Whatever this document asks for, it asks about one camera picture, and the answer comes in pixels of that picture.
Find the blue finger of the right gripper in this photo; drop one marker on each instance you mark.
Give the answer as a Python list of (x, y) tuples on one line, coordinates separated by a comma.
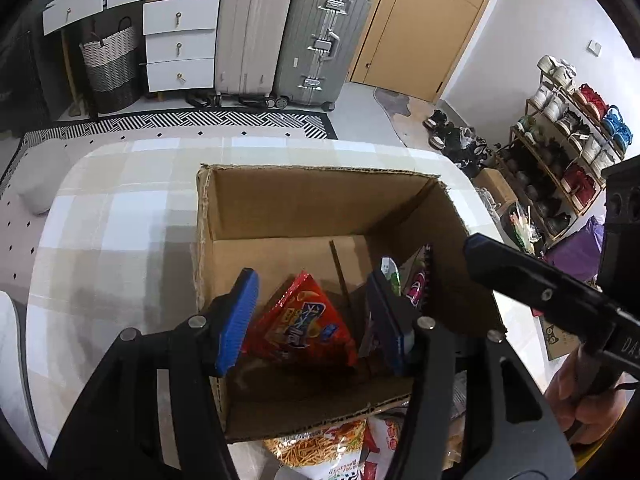
[(561, 299)]

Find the wooden door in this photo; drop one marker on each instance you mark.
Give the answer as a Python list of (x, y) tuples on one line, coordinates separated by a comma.
[(413, 46)]

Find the white noodle snack bag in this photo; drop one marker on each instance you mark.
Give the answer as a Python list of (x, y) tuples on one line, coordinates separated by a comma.
[(354, 450)]

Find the wooden shoe rack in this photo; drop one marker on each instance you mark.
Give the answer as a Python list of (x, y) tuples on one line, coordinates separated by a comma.
[(559, 148)]

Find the red orange chip bag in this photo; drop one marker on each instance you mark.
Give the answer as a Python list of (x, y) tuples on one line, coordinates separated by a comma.
[(303, 327)]

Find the purple foil snack packet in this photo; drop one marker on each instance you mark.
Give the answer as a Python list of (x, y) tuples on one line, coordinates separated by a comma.
[(410, 280)]

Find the woven laundry basket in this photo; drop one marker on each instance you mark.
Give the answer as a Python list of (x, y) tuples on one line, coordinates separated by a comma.
[(112, 67)]

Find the person's right hand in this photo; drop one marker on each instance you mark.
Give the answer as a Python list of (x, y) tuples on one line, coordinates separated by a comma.
[(597, 414)]

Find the clear bread loaf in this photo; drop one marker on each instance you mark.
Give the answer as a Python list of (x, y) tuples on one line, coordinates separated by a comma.
[(457, 421)]

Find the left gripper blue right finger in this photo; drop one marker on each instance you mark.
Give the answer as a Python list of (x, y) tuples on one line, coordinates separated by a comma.
[(393, 318)]

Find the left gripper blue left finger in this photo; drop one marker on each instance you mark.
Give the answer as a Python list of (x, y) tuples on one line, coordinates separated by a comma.
[(232, 315)]

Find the purple plastic bag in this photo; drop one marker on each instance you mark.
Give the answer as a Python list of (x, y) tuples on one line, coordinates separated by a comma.
[(579, 255)]

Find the white drawer desk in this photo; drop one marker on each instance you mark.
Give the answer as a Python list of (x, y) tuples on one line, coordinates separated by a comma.
[(179, 37)]

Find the silver aluminium suitcase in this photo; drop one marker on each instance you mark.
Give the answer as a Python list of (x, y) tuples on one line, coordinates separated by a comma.
[(320, 38)]

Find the wall light switch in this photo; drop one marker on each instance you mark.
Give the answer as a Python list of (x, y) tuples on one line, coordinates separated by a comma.
[(594, 47)]

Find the checked beige tablecloth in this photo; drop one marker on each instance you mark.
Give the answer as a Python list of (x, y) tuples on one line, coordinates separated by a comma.
[(119, 246)]

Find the brown cardboard SF box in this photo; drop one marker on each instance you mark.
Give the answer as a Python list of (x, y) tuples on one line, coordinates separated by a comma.
[(336, 225)]

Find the beige hard suitcase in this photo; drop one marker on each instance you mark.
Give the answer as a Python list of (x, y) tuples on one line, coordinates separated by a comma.
[(248, 40)]

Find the grey round footstool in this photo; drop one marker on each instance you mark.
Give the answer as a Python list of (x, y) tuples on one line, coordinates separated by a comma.
[(40, 174)]

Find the small cardboard box on floor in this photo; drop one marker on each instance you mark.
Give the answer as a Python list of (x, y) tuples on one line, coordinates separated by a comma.
[(498, 187)]

